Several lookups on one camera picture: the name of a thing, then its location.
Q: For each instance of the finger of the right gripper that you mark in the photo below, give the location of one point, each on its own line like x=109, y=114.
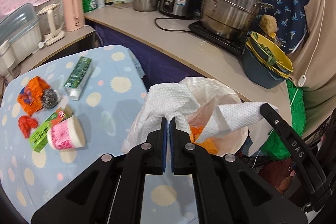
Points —
x=291, y=145

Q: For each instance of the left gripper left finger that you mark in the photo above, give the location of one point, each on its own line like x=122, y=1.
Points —
x=110, y=190

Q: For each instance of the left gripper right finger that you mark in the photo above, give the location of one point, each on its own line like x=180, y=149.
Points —
x=226, y=190

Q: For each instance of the green wasabi box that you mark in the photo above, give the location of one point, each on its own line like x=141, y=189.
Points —
x=38, y=139

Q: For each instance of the white paper towel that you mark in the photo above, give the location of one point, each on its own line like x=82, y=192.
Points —
x=167, y=100
x=226, y=119

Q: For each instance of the white bag trash bin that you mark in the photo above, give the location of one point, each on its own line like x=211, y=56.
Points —
x=210, y=93

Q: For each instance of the pink white paper cup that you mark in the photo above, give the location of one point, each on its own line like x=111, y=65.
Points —
x=68, y=134

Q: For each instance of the blue patterned tablecloth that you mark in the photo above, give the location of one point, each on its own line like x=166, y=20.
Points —
x=115, y=111

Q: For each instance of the red crumpled plastic bag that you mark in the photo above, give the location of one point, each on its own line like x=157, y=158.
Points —
x=25, y=124

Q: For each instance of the steel wool scrubber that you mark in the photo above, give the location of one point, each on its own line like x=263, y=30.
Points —
x=50, y=98

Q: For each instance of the green drink carton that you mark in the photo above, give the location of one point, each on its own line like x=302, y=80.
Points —
x=77, y=79

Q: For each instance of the orange plastic snack bag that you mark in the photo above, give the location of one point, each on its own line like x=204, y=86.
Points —
x=30, y=97

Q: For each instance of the stacked yellow green bowls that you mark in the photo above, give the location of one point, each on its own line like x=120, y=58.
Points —
x=264, y=63

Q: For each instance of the black induction cooker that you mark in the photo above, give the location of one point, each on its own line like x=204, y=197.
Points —
x=234, y=47

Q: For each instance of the white blender cup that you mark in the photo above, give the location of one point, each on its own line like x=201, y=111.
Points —
x=8, y=60

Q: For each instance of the large steel steamer pot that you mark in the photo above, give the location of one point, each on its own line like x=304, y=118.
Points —
x=230, y=19

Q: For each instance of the white dish drainer box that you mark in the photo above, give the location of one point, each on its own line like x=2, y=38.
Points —
x=21, y=29

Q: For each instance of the pink electric kettle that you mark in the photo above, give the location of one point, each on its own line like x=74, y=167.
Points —
x=73, y=14

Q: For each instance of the small steel pot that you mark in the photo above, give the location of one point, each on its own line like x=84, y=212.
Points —
x=145, y=5

